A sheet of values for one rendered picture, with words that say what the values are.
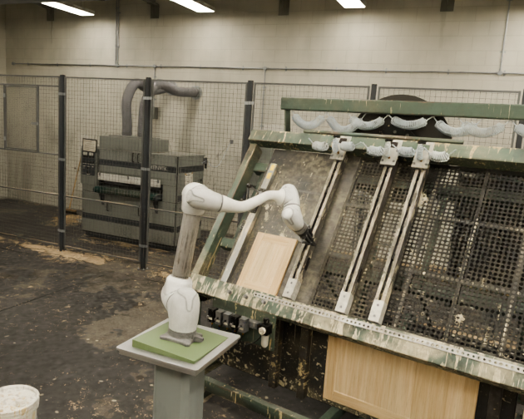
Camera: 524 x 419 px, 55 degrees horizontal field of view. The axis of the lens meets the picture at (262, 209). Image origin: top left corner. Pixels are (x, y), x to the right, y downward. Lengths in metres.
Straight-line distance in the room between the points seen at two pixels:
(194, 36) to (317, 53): 2.30
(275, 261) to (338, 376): 0.82
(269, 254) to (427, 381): 1.23
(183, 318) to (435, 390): 1.48
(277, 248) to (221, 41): 6.21
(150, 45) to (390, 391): 7.97
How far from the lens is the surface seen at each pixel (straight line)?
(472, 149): 3.32
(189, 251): 2.93
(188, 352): 2.76
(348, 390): 3.42
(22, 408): 3.21
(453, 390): 3.17
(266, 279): 3.35
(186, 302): 2.79
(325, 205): 3.37
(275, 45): 8.75
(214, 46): 9.25
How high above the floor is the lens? 1.95
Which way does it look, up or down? 9 degrees down
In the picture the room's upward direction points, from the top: 4 degrees clockwise
